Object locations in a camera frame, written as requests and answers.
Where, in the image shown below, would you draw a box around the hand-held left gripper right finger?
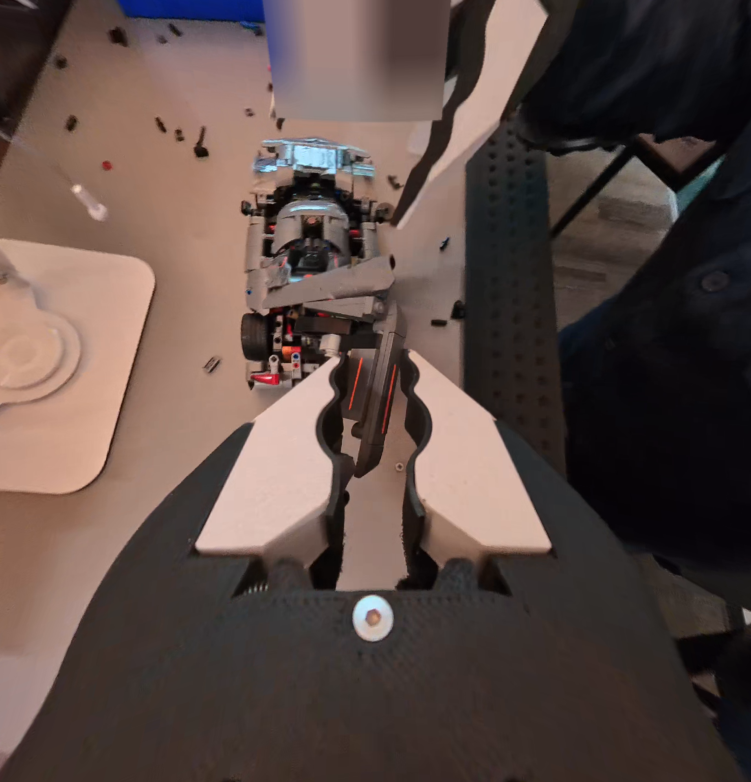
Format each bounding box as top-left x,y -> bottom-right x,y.
402,349 -> 554,570

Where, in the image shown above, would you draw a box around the blue plastic bin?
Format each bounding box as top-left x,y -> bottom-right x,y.
118,0 -> 265,19

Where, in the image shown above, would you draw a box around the black perforated plate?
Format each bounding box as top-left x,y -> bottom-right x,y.
464,116 -> 567,480

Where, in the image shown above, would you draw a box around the person's dark clothing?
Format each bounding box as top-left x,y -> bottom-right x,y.
516,0 -> 751,782

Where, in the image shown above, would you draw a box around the grey and black lego door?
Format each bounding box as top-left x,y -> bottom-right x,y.
253,253 -> 408,479

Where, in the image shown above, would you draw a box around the grey lego car model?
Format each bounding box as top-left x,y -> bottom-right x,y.
240,137 -> 395,392

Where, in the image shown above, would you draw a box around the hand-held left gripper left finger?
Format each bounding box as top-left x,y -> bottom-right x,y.
194,356 -> 357,567

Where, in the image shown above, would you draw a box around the scattered small lego pieces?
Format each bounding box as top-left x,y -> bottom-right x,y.
53,21 -> 468,375

